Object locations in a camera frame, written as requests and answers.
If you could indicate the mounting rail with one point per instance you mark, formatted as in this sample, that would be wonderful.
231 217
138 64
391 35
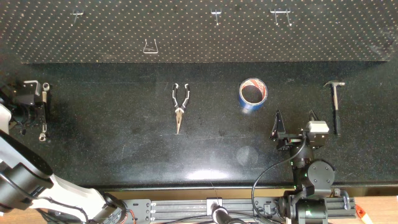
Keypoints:
180 208

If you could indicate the hammer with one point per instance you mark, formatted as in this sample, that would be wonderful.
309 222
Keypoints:
335 105

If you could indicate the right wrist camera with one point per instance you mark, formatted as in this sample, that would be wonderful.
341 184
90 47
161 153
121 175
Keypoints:
317 127

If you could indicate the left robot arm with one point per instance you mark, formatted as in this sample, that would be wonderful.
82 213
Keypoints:
68 196

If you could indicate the metal hook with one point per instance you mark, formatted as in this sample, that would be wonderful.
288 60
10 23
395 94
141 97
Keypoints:
150 52
216 18
77 13
280 12

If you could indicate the black and white pliers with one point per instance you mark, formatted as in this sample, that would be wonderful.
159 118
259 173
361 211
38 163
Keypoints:
178 119

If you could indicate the wrench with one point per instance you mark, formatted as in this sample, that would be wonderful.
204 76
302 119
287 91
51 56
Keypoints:
42 137

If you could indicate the roll of blue tape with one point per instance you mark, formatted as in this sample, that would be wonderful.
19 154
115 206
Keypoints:
248 105

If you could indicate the orange and white object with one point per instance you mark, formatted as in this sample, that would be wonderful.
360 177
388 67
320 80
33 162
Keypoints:
360 213

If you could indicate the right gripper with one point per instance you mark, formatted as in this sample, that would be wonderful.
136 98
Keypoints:
289 140

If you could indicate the black pegboard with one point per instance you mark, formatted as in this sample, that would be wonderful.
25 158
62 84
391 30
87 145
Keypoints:
186 31

